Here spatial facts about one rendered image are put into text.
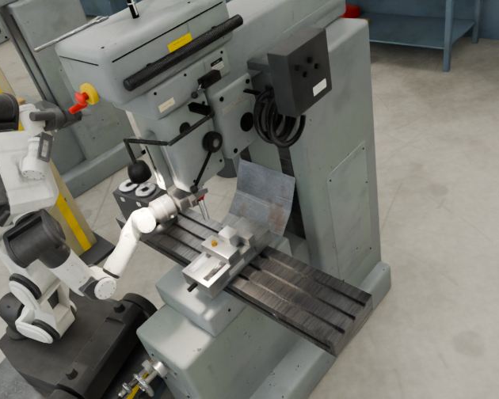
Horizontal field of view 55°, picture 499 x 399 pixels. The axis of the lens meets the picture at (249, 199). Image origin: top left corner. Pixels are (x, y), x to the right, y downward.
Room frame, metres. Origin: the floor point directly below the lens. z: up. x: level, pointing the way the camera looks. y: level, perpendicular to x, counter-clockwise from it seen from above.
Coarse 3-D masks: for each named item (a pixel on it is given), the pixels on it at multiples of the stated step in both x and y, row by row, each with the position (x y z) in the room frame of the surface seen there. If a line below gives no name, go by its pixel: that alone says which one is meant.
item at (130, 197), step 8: (120, 184) 1.81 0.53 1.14; (128, 184) 1.80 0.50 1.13; (136, 184) 1.77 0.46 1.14; (144, 184) 1.76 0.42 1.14; (152, 184) 1.74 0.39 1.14; (112, 192) 1.78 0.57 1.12; (120, 192) 1.76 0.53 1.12; (128, 192) 1.74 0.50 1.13; (136, 192) 1.71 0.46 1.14; (144, 192) 1.70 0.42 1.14; (152, 192) 1.69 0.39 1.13; (160, 192) 1.70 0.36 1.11; (120, 200) 1.76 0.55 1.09; (128, 200) 1.72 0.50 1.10; (136, 200) 1.68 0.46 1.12; (144, 200) 1.66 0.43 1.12; (152, 200) 1.66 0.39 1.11; (120, 208) 1.78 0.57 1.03; (128, 208) 1.74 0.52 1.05; (136, 208) 1.70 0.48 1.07; (128, 216) 1.76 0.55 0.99; (176, 216) 1.72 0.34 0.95; (168, 224) 1.68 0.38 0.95; (160, 232) 1.64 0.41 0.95
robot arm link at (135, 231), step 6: (138, 210) 1.42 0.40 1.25; (126, 222) 1.40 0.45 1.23; (126, 228) 1.38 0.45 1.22; (132, 228) 1.38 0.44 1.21; (126, 234) 1.35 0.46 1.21; (132, 234) 1.36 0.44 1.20; (138, 234) 1.37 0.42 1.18; (120, 240) 1.32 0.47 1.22; (126, 240) 1.31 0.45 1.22; (132, 240) 1.35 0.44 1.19; (138, 240) 1.35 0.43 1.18; (132, 246) 1.30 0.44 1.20
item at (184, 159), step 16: (176, 112) 1.37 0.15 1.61; (192, 112) 1.40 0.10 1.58; (144, 128) 1.44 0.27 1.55; (160, 128) 1.36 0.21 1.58; (176, 128) 1.35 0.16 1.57; (208, 128) 1.43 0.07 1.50; (176, 144) 1.35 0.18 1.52; (192, 144) 1.38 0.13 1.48; (176, 160) 1.35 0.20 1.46; (192, 160) 1.37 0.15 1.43; (176, 176) 1.37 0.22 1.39; (192, 176) 1.35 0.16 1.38; (208, 176) 1.39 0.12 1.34
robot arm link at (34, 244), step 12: (36, 228) 1.19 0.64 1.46; (12, 240) 1.18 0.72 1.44; (24, 240) 1.16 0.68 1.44; (36, 240) 1.16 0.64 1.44; (48, 240) 1.16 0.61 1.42; (24, 252) 1.14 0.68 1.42; (36, 252) 1.14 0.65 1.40; (48, 252) 1.15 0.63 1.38; (60, 252) 1.17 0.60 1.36; (48, 264) 1.15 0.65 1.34; (60, 264) 1.16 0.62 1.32
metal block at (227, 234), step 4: (224, 228) 1.41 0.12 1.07; (228, 228) 1.40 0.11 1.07; (232, 228) 1.40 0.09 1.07; (220, 232) 1.39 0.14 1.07; (224, 232) 1.39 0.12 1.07; (228, 232) 1.38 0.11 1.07; (232, 232) 1.38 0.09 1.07; (236, 232) 1.37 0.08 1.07; (220, 236) 1.38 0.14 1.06; (224, 236) 1.37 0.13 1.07; (228, 236) 1.36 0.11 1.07; (232, 236) 1.36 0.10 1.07; (236, 236) 1.37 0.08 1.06; (224, 240) 1.37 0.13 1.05; (228, 240) 1.35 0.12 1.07; (232, 240) 1.35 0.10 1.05; (236, 240) 1.36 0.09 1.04; (240, 240) 1.38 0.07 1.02; (232, 244) 1.35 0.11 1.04; (236, 244) 1.36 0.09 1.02
